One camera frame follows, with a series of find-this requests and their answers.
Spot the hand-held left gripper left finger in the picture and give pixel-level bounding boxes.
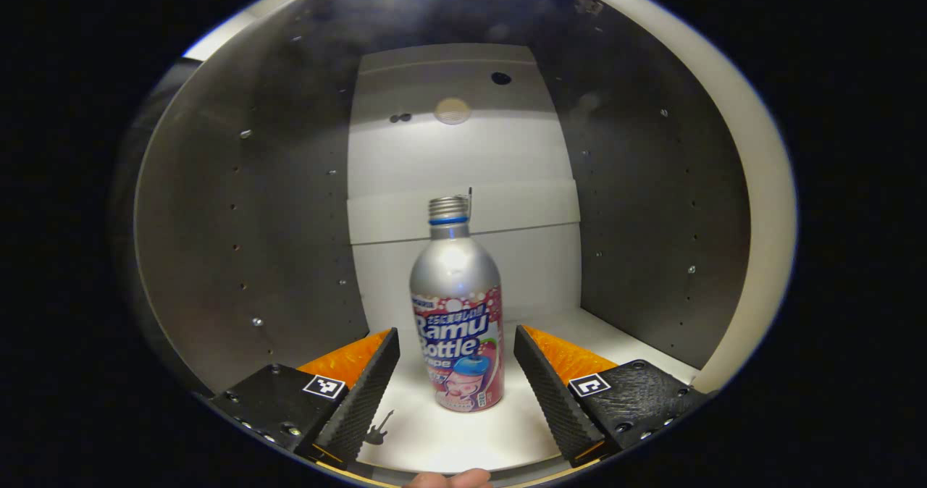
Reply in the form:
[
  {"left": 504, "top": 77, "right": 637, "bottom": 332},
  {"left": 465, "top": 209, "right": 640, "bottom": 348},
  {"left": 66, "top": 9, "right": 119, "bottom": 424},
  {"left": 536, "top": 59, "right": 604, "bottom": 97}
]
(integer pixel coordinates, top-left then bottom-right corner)
[{"left": 205, "top": 327, "right": 401, "bottom": 472}]

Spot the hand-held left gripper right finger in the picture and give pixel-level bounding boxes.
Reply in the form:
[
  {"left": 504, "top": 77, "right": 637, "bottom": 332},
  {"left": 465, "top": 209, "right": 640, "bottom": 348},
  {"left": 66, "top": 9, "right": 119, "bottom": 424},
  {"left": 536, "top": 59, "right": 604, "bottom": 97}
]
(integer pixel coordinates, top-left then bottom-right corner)
[{"left": 513, "top": 325, "right": 714, "bottom": 468}]

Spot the silver bottle with pink label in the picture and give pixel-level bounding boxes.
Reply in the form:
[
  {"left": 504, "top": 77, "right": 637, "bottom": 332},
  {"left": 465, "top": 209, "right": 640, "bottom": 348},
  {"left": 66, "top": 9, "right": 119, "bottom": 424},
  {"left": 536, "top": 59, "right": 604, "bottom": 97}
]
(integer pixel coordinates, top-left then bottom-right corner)
[{"left": 409, "top": 195, "right": 506, "bottom": 413}]

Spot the grey cabinet door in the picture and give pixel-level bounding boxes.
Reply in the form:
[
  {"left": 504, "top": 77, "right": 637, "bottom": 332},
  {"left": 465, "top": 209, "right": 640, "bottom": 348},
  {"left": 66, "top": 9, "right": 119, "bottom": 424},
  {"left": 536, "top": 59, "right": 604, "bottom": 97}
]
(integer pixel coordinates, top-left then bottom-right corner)
[{"left": 550, "top": 0, "right": 799, "bottom": 396}]

